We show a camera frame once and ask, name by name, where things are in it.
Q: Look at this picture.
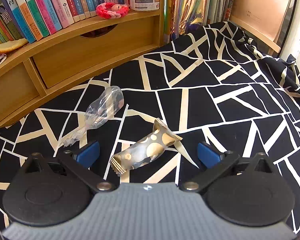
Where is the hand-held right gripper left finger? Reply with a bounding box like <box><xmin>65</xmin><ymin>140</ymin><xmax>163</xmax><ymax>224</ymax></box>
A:
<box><xmin>22</xmin><ymin>141</ymin><xmax>115</xmax><ymax>195</ymax></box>

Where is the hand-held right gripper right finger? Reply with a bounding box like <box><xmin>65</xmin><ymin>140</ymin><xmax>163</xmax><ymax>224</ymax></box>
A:
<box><xmin>179</xmin><ymin>141</ymin><xmax>276</xmax><ymax>193</ymax></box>

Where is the clear plastic wrapper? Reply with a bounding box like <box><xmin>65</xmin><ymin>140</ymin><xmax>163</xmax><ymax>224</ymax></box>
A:
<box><xmin>57</xmin><ymin>85</ymin><xmax>125</xmax><ymax>148</ymax></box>

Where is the gold-dotted grey candy wrapper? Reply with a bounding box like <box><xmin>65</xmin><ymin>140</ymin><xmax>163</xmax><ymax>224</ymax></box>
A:
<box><xmin>110</xmin><ymin>119</ymin><xmax>183</xmax><ymax>176</ymax></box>

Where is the row of upright books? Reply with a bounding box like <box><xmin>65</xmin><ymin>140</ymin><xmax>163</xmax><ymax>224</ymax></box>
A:
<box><xmin>0</xmin><ymin>0</ymin><xmax>129</xmax><ymax>45</ymax></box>

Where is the black white patterned tablecloth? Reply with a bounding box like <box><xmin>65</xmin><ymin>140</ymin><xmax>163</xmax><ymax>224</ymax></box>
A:
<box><xmin>0</xmin><ymin>21</ymin><xmax>300</xmax><ymax>233</ymax></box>

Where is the wooden desktop shelf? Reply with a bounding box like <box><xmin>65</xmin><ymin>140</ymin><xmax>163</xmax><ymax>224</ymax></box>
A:
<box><xmin>0</xmin><ymin>5</ymin><xmax>165</xmax><ymax>131</ymax></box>

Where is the orange peel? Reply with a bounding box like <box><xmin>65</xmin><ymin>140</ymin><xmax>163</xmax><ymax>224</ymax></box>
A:
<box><xmin>0</xmin><ymin>38</ymin><xmax>29</xmax><ymax>54</ymax></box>

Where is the row of wrapped thin magazines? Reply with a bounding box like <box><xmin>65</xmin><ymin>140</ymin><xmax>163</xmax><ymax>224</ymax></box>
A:
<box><xmin>162</xmin><ymin>0</ymin><xmax>237</xmax><ymax>39</ymax></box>

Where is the large brown paper notebook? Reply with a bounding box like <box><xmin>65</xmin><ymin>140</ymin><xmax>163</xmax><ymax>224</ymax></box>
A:
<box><xmin>229</xmin><ymin>0</ymin><xmax>299</xmax><ymax>54</ymax></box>

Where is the pink crocheted ring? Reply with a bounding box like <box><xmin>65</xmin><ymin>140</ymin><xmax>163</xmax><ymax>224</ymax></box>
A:
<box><xmin>96</xmin><ymin>2</ymin><xmax>130</xmax><ymax>19</ymax></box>

